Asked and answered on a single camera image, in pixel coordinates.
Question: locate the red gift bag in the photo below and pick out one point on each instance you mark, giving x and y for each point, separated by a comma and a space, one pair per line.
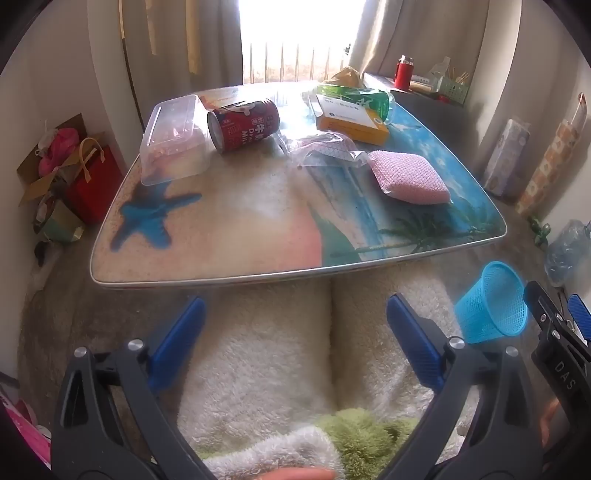
97, 189

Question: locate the clear plastic container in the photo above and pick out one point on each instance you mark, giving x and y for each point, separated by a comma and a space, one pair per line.
171, 138

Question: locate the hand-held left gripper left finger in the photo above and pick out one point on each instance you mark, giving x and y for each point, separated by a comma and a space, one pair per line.
178, 341

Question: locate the green storage basket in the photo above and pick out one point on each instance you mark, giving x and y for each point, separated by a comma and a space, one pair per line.
450, 87

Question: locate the orange and white box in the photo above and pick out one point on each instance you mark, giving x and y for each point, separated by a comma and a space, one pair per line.
351, 122

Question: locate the red drink can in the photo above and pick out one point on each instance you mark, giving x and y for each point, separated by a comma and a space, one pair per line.
244, 127

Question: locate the pink plastic package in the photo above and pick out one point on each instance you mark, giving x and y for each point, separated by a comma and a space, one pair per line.
27, 434

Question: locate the pink sponge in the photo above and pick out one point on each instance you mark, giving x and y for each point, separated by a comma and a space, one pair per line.
406, 177

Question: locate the toilet paper pack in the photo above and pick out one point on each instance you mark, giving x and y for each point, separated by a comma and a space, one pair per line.
505, 157

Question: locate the green fleece cloth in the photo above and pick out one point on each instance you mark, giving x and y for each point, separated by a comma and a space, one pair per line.
360, 438

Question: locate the beige flat box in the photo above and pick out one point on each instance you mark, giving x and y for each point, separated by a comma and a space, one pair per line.
422, 85

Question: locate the patterned wrapping roll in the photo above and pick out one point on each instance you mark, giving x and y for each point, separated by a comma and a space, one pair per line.
554, 161

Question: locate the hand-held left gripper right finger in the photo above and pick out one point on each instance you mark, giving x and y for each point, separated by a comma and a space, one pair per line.
415, 341

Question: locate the wrapped water jug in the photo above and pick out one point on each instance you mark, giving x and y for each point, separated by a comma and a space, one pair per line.
568, 254

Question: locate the red thermos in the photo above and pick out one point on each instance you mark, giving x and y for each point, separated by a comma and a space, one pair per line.
403, 74

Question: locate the green plastic bottle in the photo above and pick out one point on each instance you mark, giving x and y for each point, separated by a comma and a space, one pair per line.
369, 99

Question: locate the grey cabinet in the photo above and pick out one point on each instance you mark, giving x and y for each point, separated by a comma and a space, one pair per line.
427, 99

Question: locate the clear plastic bag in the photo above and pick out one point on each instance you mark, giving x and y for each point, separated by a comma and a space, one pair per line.
323, 150

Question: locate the pink plastic bag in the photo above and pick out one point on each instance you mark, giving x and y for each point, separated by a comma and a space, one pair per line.
57, 147

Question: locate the cardboard box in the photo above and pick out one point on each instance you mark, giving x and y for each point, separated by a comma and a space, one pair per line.
34, 187

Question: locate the beige curtain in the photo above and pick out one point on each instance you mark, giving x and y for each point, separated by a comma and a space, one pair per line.
161, 41
429, 27

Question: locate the teal paper bag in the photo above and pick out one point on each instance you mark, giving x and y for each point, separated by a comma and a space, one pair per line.
60, 226

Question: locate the person's right hand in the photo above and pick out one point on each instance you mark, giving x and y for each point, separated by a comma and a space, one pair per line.
550, 420

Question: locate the beach print folding table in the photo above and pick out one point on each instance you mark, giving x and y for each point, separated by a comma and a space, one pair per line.
231, 221

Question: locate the blue mesh basket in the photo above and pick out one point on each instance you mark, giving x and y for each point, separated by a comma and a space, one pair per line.
489, 304

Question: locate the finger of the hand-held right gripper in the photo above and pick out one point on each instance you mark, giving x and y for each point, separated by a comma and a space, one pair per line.
542, 307
581, 318

